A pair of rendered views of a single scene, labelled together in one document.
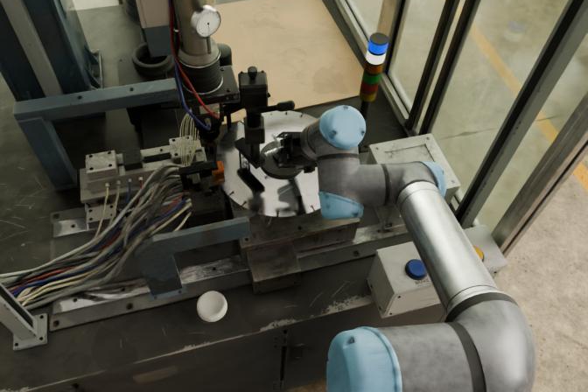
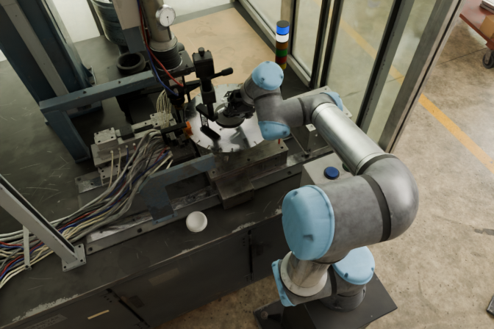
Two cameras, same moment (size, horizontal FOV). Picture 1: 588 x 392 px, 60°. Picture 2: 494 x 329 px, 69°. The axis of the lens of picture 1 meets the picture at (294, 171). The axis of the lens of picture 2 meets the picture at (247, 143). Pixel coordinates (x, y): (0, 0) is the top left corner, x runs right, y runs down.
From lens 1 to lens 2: 11 cm
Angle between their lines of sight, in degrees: 2
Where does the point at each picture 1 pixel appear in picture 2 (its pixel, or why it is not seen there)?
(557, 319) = (431, 206)
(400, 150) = not seen: hidden behind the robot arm
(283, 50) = (218, 49)
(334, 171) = (267, 106)
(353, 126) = (274, 73)
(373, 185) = (293, 111)
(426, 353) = (346, 191)
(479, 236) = not seen: hidden behind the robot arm
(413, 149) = not seen: hidden behind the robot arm
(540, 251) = (412, 164)
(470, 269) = (366, 145)
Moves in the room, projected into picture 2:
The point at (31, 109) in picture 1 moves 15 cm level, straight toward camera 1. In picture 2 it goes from (51, 104) to (71, 129)
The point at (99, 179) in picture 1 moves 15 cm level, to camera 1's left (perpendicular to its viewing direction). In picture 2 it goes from (105, 148) to (64, 152)
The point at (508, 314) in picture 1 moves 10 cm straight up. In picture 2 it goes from (395, 164) to (414, 126)
